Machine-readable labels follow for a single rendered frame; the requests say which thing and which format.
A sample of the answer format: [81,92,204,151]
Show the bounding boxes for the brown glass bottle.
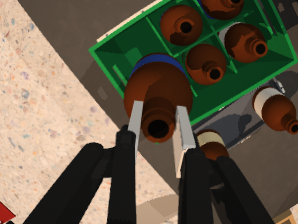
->
[217,22,268,63]
[123,52,193,143]
[182,41,227,85]
[160,4,203,46]
[252,86,298,135]
[196,129,230,160]
[197,0,244,20]

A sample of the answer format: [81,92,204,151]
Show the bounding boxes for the green bottle crate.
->
[88,0,298,125]

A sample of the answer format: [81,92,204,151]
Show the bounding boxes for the dark grey rectangular tray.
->
[191,77,284,151]

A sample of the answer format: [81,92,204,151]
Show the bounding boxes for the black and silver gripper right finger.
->
[173,106,275,224]

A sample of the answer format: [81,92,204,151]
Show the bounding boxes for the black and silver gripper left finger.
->
[23,100,143,224]

